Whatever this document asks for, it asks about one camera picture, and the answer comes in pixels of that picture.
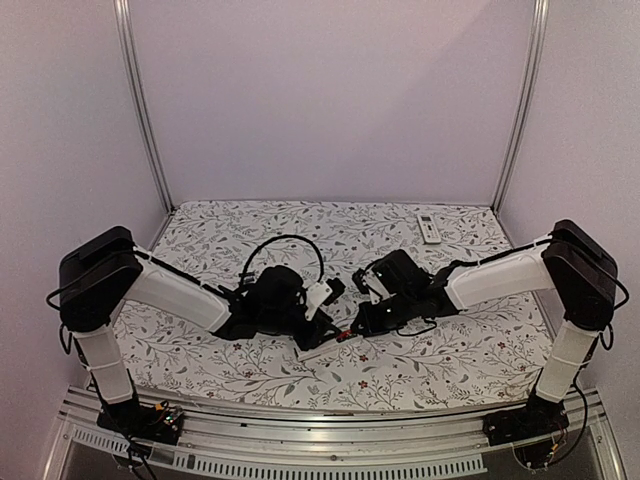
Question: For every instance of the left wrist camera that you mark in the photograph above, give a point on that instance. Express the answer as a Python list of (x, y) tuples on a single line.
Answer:
[(322, 293)]

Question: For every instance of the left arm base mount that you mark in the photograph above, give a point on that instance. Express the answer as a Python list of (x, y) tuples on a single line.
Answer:
[(161, 423)]

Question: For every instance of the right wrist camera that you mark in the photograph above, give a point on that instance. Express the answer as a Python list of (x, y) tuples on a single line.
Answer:
[(367, 282)]

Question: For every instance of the right aluminium frame post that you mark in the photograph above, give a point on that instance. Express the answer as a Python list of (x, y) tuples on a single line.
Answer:
[(525, 98)]

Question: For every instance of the red battery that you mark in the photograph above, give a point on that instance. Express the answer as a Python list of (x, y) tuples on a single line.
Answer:
[(344, 336)]

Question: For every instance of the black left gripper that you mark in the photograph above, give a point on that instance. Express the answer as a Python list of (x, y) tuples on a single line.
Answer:
[(321, 326)]

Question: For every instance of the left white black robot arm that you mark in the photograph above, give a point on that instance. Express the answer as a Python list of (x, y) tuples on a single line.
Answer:
[(95, 278)]

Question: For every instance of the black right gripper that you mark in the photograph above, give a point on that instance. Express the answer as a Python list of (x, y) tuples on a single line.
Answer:
[(365, 318)]

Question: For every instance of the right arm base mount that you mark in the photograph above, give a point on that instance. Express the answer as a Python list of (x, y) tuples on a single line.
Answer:
[(535, 418)]

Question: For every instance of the white air conditioner remote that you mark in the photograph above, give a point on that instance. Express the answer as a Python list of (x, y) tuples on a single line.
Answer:
[(429, 230)]

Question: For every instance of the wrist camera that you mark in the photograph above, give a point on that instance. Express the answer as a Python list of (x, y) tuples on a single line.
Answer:
[(322, 293), (367, 282)]

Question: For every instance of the left aluminium frame post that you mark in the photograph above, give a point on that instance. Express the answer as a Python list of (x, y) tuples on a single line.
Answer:
[(125, 30)]

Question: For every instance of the long white remote control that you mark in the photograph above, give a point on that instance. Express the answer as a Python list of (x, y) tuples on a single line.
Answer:
[(326, 348)]

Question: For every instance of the aluminium frame post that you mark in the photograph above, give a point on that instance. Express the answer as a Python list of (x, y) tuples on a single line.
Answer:
[(125, 30), (525, 98)]

